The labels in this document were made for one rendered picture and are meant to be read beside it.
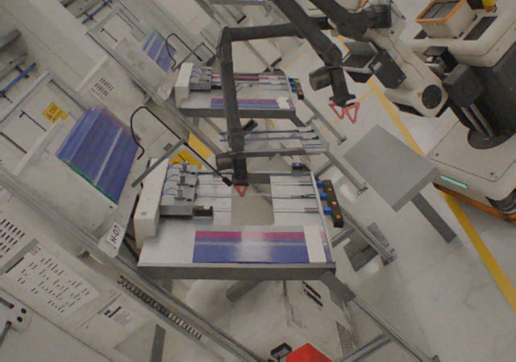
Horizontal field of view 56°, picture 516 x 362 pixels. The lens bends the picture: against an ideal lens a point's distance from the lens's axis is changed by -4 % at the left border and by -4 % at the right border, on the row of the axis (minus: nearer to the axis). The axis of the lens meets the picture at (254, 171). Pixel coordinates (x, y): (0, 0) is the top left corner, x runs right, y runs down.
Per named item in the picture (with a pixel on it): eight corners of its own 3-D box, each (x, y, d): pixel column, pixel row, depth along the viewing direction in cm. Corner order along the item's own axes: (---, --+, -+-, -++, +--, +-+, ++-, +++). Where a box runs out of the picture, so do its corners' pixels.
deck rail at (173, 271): (333, 276, 184) (335, 264, 181) (334, 280, 183) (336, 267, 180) (139, 275, 182) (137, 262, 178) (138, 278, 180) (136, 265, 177)
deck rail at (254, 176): (310, 182, 244) (312, 171, 240) (311, 184, 242) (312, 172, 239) (162, 180, 241) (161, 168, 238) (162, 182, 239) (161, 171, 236)
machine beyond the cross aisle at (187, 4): (299, 26, 707) (205, -79, 634) (306, 41, 636) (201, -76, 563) (229, 87, 750) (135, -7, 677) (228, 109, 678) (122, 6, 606)
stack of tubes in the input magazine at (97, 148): (140, 141, 226) (94, 101, 216) (117, 203, 182) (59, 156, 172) (122, 158, 230) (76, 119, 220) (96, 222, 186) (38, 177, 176)
